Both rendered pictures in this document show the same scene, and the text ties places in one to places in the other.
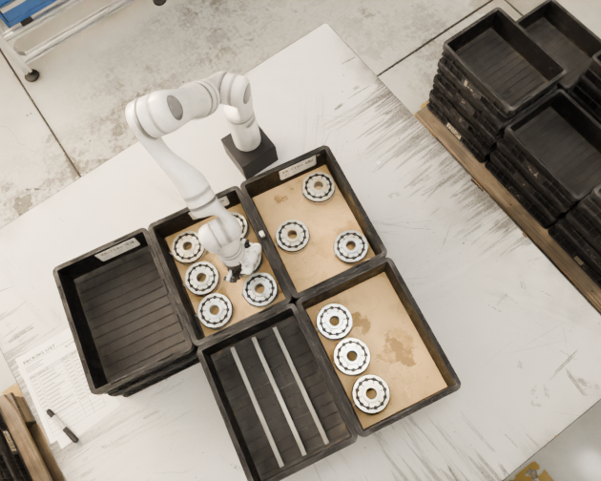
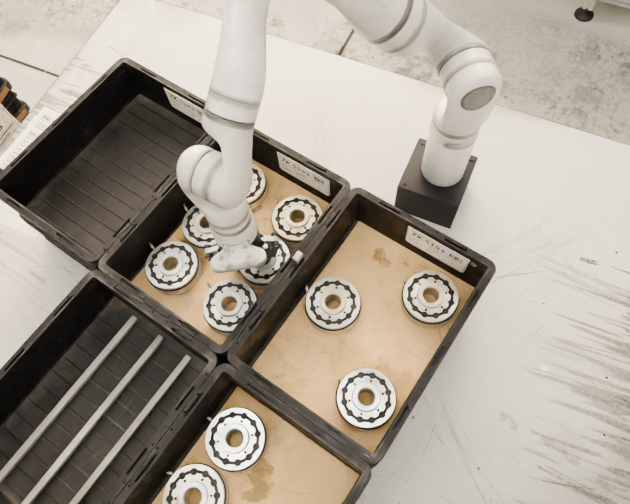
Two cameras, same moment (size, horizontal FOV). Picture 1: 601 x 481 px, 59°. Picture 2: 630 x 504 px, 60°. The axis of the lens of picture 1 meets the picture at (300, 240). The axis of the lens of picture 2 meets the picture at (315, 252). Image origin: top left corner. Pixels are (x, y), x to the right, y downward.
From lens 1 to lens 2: 0.69 m
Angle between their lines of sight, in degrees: 21
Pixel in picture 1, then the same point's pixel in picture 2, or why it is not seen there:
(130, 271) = (179, 142)
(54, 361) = not seen: hidden behind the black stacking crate
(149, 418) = (32, 278)
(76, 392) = not seen: hidden behind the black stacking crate
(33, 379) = (30, 136)
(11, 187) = (279, 27)
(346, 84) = not seen: outside the picture
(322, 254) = (333, 363)
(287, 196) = (391, 264)
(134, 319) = (122, 183)
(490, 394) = not seen: outside the picture
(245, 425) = (39, 396)
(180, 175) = (229, 46)
